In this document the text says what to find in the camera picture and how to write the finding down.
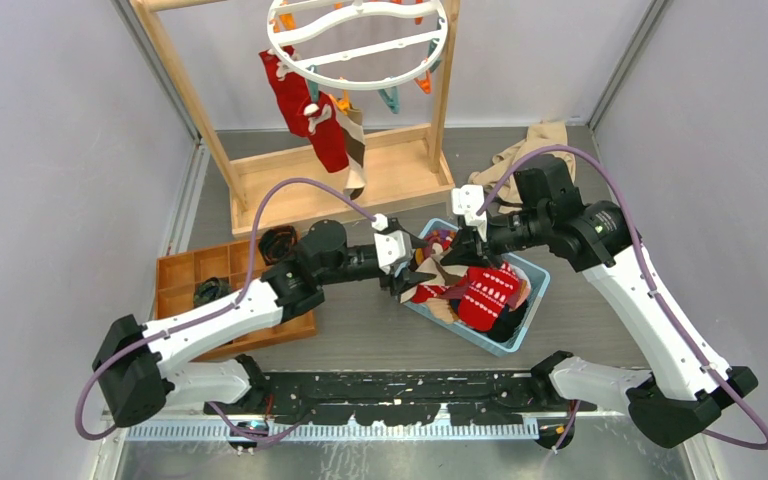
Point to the red white patterned sock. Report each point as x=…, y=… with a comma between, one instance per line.
x=477, y=299

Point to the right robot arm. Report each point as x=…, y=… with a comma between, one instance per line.
x=686, y=385

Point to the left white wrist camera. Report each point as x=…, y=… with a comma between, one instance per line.
x=391, y=241

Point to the wooden hanger stand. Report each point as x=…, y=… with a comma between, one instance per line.
x=404, y=162

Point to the beige brown striped sock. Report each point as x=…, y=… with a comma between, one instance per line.
x=351, y=123

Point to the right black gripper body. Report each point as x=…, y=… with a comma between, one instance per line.
x=499, y=239

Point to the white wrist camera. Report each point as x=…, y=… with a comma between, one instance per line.
x=391, y=241
x=467, y=202

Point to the wooden compartment tray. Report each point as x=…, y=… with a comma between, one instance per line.
x=178, y=275

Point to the white round clip hanger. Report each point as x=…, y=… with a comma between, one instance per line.
x=362, y=45

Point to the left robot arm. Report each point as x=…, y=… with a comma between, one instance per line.
x=142, y=368

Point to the blue plastic basket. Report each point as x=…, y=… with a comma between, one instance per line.
x=509, y=332

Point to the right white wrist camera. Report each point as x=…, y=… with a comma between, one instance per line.
x=467, y=202

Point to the teal clothes peg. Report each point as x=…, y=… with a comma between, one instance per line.
x=312, y=86
x=390, y=96

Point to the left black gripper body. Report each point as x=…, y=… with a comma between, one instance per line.
x=394, y=283

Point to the orange clothes peg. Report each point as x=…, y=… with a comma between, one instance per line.
x=342, y=103

